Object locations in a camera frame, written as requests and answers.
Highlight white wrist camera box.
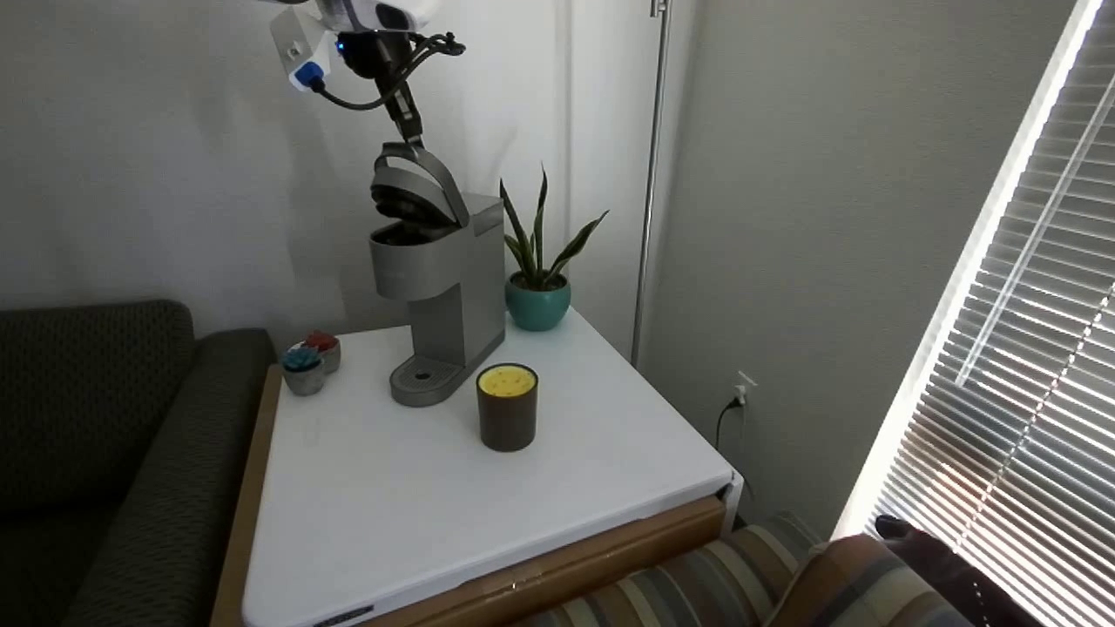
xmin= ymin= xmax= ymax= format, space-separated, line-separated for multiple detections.
xmin=269 ymin=0 xmax=424 ymax=98

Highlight snake plant in teal pot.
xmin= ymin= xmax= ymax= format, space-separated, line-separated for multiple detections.
xmin=499 ymin=183 xmax=603 ymax=332

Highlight wooden brown table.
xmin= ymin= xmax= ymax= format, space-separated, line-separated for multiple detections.
xmin=211 ymin=381 xmax=727 ymax=627

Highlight small pot red succulent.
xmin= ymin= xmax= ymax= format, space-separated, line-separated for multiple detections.
xmin=302 ymin=332 xmax=341 ymax=372

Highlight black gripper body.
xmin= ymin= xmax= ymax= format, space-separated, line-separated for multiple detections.
xmin=337 ymin=32 xmax=419 ymax=94

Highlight white table top board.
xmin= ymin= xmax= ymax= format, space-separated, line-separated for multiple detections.
xmin=240 ymin=312 xmax=742 ymax=627

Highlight thin metal floor pole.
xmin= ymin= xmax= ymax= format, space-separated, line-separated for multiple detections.
xmin=632 ymin=0 xmax=671 ymax=364

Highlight striped sofa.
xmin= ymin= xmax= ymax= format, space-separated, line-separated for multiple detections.
xmin=513 ymin=516 xmax=1043 ymax=627

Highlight white window blinds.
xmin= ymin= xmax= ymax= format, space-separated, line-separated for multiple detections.
xmin=835 ymin=0 xmax=1115 ymax=627

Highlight wall outlet with plug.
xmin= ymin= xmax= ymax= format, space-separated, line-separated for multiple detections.
xmin=713 ymin=369 xmax=759 ymax=450

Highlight dark jar yellow candle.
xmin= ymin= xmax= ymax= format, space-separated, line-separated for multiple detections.
xmin=477 ymin=363 xmax=539 ymax=454

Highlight grey coffee maker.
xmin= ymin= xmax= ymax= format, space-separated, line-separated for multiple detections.
xmin=369 ymin=143 xmax=506 ymax=408

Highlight dark grey sofa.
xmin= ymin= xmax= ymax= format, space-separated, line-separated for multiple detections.
xmin=0 ymin=298 xmax=275 ymax=627

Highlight black robot cable blue connectors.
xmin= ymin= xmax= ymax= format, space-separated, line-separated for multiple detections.
xmin=308 ymin=32 xmax=468 ymax=111

